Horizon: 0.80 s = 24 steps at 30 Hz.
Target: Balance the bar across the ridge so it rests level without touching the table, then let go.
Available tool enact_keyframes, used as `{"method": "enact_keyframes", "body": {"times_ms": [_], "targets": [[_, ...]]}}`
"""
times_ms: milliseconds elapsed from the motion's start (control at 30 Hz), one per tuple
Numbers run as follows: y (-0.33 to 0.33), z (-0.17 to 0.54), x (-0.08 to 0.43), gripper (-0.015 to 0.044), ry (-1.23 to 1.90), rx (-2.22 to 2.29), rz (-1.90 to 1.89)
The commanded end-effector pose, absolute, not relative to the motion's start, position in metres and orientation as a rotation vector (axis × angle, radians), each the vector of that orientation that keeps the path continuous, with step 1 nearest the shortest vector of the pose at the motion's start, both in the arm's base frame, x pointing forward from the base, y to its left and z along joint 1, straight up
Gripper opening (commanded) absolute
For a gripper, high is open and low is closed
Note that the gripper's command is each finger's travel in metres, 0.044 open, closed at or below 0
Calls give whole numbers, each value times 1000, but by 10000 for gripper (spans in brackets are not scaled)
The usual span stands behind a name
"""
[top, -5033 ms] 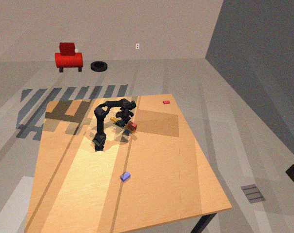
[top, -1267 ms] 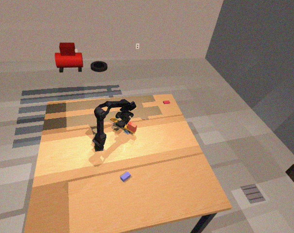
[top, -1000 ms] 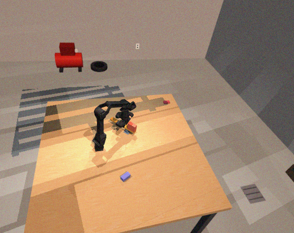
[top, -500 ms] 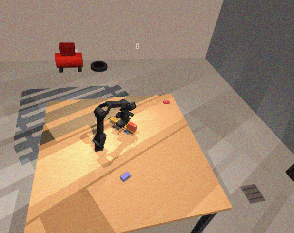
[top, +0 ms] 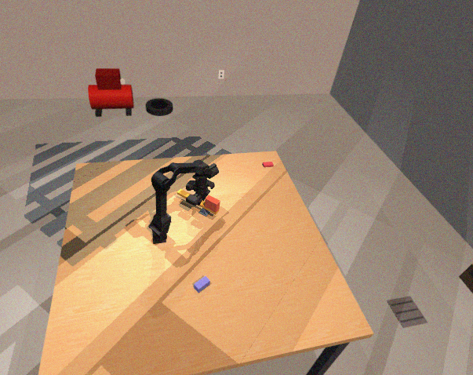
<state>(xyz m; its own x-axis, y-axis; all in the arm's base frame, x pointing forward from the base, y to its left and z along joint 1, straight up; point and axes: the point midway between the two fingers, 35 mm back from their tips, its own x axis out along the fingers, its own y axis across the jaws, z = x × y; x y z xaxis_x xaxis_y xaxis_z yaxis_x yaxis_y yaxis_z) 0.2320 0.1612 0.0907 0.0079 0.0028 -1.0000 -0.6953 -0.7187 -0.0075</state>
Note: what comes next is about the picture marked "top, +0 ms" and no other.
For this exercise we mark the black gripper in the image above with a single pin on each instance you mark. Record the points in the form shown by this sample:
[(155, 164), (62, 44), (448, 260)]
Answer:
[(200, 194)]

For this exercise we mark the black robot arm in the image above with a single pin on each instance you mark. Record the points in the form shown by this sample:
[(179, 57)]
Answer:
[(161, 220)]

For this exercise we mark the small purple block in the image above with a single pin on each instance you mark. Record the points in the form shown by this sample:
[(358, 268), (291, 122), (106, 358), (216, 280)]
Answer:
[(201, 284)]

